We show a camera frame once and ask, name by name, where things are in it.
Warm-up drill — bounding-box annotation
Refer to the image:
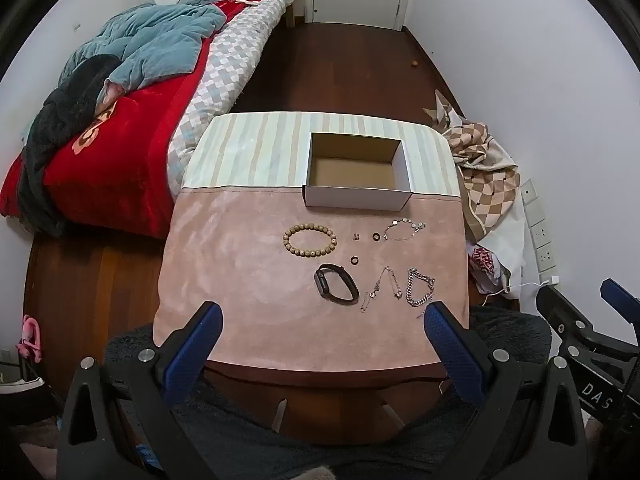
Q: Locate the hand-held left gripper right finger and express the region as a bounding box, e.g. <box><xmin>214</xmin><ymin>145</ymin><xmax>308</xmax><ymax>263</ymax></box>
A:
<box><xmin>422</xmin><ymin>301</ymin><xmax>588</xmax><ymax>480</ymax></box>

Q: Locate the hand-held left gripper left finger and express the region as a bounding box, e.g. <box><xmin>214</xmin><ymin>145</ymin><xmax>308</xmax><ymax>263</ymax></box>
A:
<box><xmin>57</xmin><ymin>301</ymin><xmax>224</xmax><ymax>480</ymax></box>

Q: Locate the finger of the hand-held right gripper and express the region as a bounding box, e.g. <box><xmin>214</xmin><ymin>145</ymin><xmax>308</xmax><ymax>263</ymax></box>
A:
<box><xmin>536</xmin><ymin>284</ymin><xmax>627</xmax><ymax>363</ymax></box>
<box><xmin>601</xmin><ymin>278</ymin><xmax>640</xmax><ymax>342</ymax></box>

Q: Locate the chunky silver chain bracelet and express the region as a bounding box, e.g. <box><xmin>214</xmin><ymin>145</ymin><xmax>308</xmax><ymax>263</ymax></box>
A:
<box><xmin>405</xmin><ymin>268</ymin><xmax>436</xmax><ymax>310</ymax></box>

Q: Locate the thin silver necklace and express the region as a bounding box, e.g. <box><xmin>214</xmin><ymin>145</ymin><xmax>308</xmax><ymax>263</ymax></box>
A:
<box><xmin>372</xmin><ymin>266</ymin><xmax>405</xmax><ymax>301</ymax></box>

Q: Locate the silver charm bracelet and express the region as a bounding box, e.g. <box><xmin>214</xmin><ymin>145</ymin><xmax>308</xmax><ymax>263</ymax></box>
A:
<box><xmin>382</xmin><ymin>217</ymin><xmax>427</xmax><ymax>242</ymax></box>

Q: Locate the wooden bead bracelet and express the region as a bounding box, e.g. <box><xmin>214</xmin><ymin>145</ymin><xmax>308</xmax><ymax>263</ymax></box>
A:
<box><xmin>283</xmin><ymin>225</ymin><xmax>337</xmax><ymax>260</ymax></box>

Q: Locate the black smart band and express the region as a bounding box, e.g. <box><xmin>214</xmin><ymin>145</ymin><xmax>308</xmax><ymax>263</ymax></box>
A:
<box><xmin>314</xmin><ymin>263</ymin><xmax>357</xmax><ymax>304</ymax></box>

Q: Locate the white cardboard box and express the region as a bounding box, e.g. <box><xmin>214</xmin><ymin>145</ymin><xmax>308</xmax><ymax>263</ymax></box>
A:
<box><xmin>302</xmin><ymin>132</ymin><xmax>413</xmax><ymax>211</ymax></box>

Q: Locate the white cloth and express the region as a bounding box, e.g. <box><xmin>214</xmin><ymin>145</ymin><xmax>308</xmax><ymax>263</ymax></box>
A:
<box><xmin>470</xmin><ymin>195</ymin><xmax>527</xmax><ymax>295</ymax></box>

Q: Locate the pink and striped tablecloth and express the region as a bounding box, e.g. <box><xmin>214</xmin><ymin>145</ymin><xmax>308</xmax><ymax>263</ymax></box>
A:
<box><xmin>152</xmin><ymin>111</ymin><xmax>471</xmax><ymax>374</ymax></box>

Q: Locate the plastic bag with red print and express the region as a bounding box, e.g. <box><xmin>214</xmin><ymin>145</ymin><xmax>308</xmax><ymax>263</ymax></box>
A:
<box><xmin>467</xmin><ymin>244</ymin><xmax>512</xmax><ymax>294</ymax></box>

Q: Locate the wooden table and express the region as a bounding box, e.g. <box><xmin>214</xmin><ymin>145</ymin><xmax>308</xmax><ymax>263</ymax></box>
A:
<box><xmin>204</xmin><ymin>364</ymin><xmax>453</xmax><ymax>447</ymax></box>

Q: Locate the dark fuzzy cloth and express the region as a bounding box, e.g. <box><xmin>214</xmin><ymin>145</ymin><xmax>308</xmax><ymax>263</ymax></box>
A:
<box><xmin>102</xmin><ymin>305</ymin><xmax>553</xmax><ymax>480</ymax></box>

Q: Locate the beige checkered cloth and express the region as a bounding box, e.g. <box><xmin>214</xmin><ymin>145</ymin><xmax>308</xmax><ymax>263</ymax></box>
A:
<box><xmin>423</xmin><ymin>89</ymin><xmax>523</xmax><ymax>247</ymax></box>

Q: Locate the pink plastic object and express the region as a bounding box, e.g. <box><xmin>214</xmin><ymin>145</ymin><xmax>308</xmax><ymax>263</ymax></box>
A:
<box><xmin>15</xmin><ymin>314</ymin><xmax>44</xmax><ymax>364</ymax></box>

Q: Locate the bed with red blanket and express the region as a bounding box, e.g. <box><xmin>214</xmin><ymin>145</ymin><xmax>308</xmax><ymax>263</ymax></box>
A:
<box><xmin>0</xmin><ymin>0</ymin><xmax>281</xmax><ymax>239</ymax></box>

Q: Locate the dark grey fuzzy blanket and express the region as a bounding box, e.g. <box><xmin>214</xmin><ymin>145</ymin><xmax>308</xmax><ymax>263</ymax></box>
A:
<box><xmin>20</xmin><ymin>52</ymin><xmax>124</xmax><ymax>239</ymax></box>

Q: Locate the checkered bed sheet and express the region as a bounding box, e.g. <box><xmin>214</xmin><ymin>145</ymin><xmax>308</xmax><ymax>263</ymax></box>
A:
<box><xmin>166</xmin><ymin>0</ymin><xmax>292</xmax><ymax>202</ymax></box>

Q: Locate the blue quilt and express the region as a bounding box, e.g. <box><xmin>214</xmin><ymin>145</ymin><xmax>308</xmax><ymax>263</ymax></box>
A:
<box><xmin>57</xmin><ymin>0</ymin><xmax>301</xmax><ymax>92</ymax></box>

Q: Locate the white charger cable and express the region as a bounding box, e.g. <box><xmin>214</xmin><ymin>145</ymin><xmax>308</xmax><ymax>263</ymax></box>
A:
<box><xmin>481</xmin><ymin>273</ymin><xmax>561</xmax><ymax>307</ymax></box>

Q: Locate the wooden bed frame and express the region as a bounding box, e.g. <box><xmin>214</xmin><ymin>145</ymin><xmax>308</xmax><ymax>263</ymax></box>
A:
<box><xmin>285</xmin><ymin>0</ymin><xmax>308</xmax><ymax>29</ymax></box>

